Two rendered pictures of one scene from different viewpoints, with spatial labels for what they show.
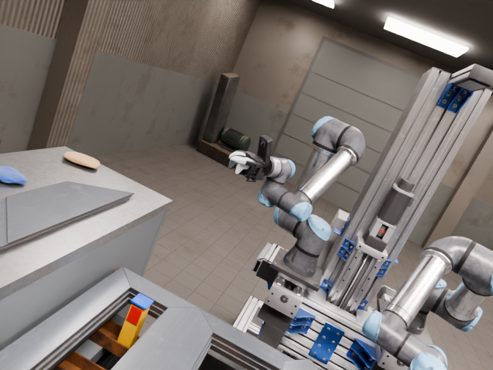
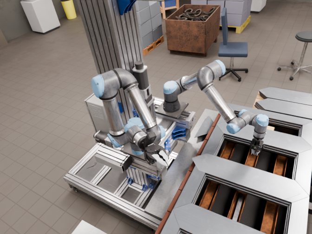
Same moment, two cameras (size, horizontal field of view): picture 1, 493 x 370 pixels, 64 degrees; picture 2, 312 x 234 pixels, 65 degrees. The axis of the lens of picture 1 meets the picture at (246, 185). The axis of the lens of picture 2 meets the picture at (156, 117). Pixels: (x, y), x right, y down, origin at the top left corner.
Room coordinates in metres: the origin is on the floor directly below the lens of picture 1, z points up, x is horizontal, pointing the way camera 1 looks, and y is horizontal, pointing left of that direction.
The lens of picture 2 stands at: (0.96, 0.74, 2.32)
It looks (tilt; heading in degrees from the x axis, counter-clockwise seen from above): 39 degrees down; 296
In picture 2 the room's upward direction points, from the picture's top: 8 degrees counter-clockwise
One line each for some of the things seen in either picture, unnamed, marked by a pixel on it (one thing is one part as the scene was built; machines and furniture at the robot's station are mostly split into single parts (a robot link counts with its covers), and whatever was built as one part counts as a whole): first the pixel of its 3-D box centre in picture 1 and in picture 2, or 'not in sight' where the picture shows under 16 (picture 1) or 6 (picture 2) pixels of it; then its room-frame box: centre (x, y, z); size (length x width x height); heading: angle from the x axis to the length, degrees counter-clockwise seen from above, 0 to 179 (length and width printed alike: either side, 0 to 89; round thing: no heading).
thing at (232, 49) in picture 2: not in sight; (232, 46); (1.31, -3.30, 0.53); 0.62 x 0.59 x 1.06; 165
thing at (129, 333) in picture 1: (132, 326); not in sight; (1.18, 0.16, 0.78); 0.05 x 0.05 x 0.19; 82
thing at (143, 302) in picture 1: (141, 302); not in sight; (1.18, 0.16, 0.88); 0.06 x 0.06 x 0.02; 82
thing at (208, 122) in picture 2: not in sight; (207, 127); (1.27, -1.03, 0.70); 0.39 x 0.12 x 0.04; 82
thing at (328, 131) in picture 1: (311, 177); (113, 112); (1.72, -0.25, 1.41); 0.15 x 0.12 x 0.55; 55
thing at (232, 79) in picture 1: (235, 120); not in sight; (7.72, 0.70, 0.81); 0.95 x 0.94 x 1.62; 80
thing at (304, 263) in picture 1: (303, 256); not in sight; (1.64, -0.36, 1.09); 0.15 x 0.15 x 0.10
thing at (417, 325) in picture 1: (410, 312); (171, 102); (1.56, -0.85, 1.09); 0.15 x 0.15 x 0.10
